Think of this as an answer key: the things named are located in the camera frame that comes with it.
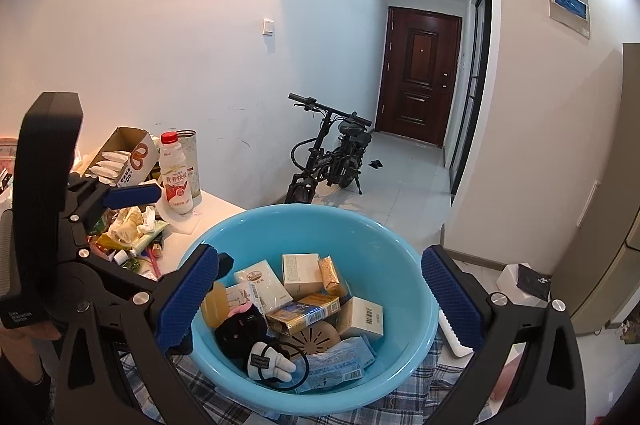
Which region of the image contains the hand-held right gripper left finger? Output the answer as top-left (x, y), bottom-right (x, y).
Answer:
top-left (52, 244), bottom-right (223, 425)

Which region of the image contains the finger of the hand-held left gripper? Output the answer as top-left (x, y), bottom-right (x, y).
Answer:
top-left (66, 175), bottom-right (162, 236)
top-left (74, 249), bottom-right (235, 306)

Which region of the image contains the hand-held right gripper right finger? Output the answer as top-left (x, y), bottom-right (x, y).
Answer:
top-left (421, 245), bottom-right (587, 425)

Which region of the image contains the tan yellow pouch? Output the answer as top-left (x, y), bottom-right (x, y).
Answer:
top-left (201, 281), bottom-right (242, 330)

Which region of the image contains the black fluffy scrunchie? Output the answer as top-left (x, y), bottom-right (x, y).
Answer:
top-left (215, 302), bottom-right (268, 360)

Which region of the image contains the blue plastic basin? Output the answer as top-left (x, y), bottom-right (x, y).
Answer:
top-left (189, 205), bottom-right (441, 416)

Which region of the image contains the white plush hair tie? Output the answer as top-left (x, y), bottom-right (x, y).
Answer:
top-left (245, 339), bottom-right (311, 392)

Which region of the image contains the blue clear packet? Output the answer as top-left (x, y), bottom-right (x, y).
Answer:
top-left (292, 336), bottom-right (377, 393)

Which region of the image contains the crumpled white tissue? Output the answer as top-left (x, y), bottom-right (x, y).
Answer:
top-left (140, 205), bottom-right (160, 233)

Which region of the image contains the milk bottle with red cap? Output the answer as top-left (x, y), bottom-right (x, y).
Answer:
top-left (157, 131), bottom-right (195, 216)

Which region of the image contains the open cardboard box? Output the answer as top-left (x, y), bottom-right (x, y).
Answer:
top-left (82, 126), bottom-right (161, 188)

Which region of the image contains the small white carton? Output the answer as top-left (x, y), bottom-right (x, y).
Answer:
top-left (225, 282), bottom-right (256, 308)

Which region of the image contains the white box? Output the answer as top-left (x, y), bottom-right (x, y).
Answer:
top-left (497, 262), bottom-right (531, 298)

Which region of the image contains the pale floral canister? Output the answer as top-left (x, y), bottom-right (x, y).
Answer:
top-left (177, 130), bottom-right (202, 198)

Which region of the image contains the white packet with blue emblem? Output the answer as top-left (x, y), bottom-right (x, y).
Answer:
top-left (234, 260), bottom-right (294, 313)

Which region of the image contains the black bag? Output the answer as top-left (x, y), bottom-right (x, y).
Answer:
top-left (517, 265), bottom-right (551, 303)

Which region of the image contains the beige box with barcode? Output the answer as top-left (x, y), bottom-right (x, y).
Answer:
top-left (336, 296), bottom-right (385, 340)

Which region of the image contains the blue plaid cloth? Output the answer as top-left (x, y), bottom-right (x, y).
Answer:
top-left (117, 320), bottom-right (521, 425)

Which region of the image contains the gold and blue pack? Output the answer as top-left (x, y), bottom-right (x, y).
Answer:
top-left (265, 292), bottom-right (342, 337)

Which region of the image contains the plain beige box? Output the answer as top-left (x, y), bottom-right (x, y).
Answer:
top-left (281, 253), bottom-right (323, 301)

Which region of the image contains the orange snack packet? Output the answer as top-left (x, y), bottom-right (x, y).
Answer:
top-left (318, 255), bottom-right (348, 297)

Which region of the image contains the black folding bicycle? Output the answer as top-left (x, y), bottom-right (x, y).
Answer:
top-left (285, 93), bottom-right (373, 206)

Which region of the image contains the black framed glass door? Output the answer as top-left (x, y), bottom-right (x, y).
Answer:
top-left (447, 0), bottom-right (493, 196)

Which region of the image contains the dark red entrance door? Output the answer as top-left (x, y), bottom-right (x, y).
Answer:
top-left (375, 6), bottom-right (462, 149)

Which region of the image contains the white wall plate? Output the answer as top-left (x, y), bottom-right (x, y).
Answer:
top-left (577, 182), bottom-right (601, 228)

